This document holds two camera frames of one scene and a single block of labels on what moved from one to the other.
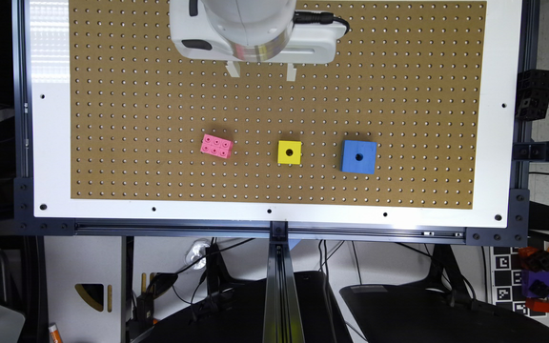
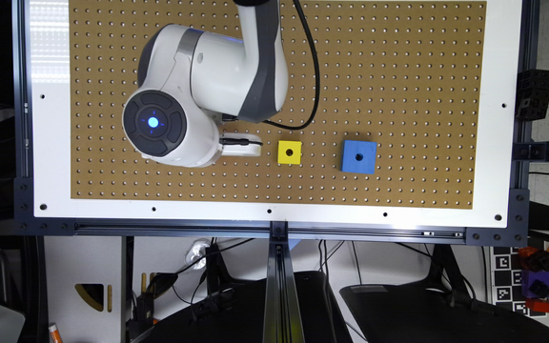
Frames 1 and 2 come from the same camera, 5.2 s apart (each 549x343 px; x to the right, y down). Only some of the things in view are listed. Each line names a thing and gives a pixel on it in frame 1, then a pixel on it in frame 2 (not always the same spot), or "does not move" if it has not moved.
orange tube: [53, 330] does not move
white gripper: [307, 43] → [234, 150]
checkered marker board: [506, 278] does not move
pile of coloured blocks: [538, 279] does not move
